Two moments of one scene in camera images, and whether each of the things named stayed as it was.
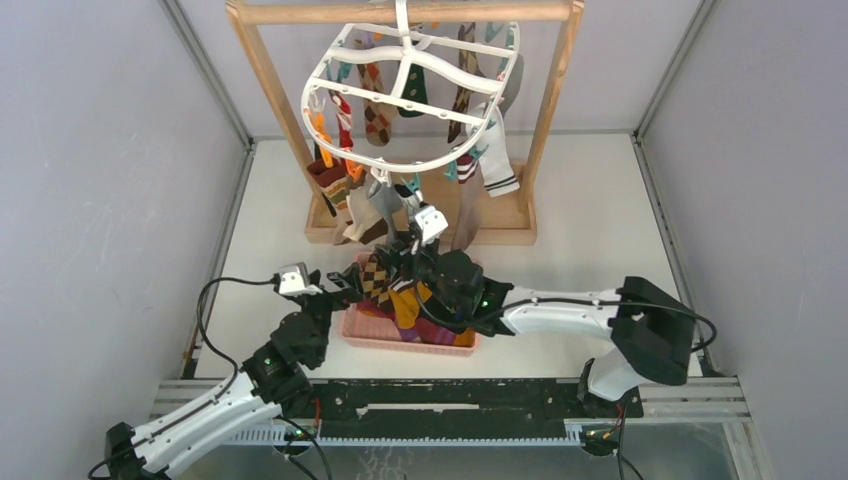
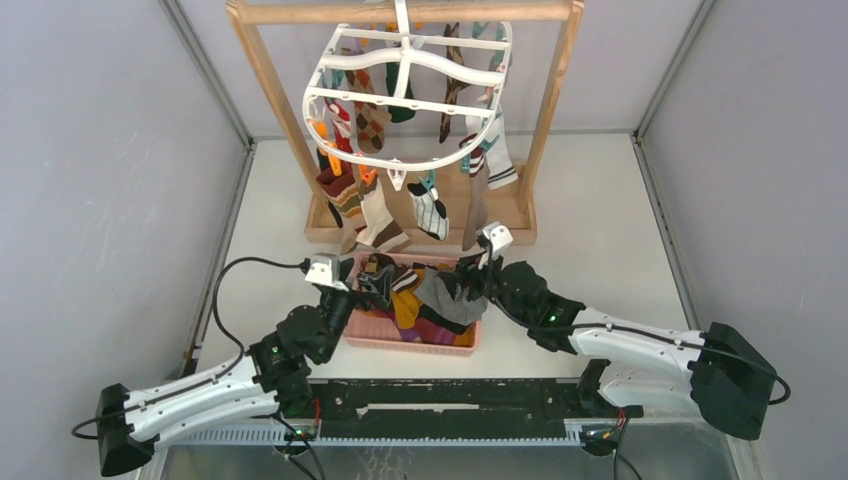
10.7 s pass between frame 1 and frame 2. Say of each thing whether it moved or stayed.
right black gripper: moved
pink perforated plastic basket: stayed
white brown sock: moved
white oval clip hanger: stayed
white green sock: moved
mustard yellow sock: stayed
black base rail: stayed
